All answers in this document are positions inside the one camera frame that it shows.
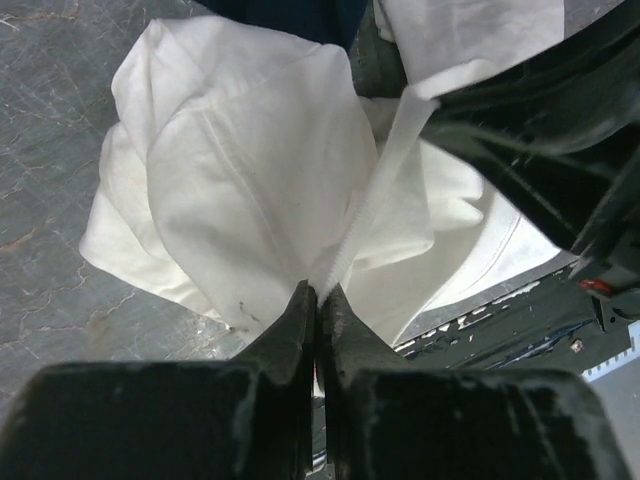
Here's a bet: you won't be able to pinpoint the white t shirt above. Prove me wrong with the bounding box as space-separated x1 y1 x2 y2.
79 1 565 343

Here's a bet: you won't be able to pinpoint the navy blue t shirt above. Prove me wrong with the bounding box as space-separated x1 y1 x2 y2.
199 0 368 50

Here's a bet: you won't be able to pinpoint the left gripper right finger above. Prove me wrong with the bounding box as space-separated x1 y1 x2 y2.
319 288 631 479

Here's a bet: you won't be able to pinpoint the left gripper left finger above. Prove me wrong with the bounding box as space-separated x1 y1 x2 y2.
1 282 316 479

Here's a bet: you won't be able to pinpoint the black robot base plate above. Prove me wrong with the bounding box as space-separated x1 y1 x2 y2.
396 277 639 374

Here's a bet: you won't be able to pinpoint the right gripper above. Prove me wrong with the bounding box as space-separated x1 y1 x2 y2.
352 0 640 331

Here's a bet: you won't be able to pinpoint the white slotted cable duct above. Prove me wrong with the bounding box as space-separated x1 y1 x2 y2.
581 321 640 383

